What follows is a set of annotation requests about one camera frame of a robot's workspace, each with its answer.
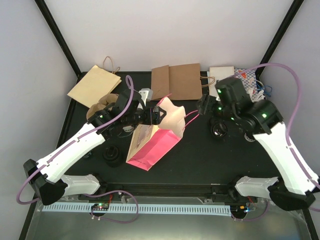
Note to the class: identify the red blue patterned bag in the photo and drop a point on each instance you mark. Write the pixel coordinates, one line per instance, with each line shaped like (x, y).
(254, 87)

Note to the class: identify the cake print paper bag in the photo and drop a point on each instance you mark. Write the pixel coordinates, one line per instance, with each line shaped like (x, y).
(149, 143)

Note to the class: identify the tan paper bag with handles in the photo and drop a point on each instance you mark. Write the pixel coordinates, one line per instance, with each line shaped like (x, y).
(96, 83)

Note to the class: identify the brown pulp cup carrier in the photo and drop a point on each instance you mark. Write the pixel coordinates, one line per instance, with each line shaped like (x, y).
(101, 104)

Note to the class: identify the black cup lid stack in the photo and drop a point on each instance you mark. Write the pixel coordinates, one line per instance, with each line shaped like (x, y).
(218, 129)

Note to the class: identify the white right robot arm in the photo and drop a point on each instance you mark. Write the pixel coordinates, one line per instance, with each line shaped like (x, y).
(295, 187)

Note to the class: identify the stack of black lids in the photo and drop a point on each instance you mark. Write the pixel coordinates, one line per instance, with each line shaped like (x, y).
(113, 156)

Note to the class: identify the white perforated front rail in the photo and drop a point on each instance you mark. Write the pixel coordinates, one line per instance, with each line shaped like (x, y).
(129, 208)

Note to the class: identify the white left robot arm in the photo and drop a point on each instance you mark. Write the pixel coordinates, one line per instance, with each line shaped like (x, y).
(47, 175)

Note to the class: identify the white paper bag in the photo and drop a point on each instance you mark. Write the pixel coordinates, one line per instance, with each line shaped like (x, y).
(217, 73)

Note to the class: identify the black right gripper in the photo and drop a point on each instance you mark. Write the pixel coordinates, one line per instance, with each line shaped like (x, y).
(206, 107)

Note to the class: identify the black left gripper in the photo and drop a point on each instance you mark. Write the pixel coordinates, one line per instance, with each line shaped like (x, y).
(156, 119)

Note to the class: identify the brown kraft paper bag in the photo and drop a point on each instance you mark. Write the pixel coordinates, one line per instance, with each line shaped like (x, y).
(179, 82)

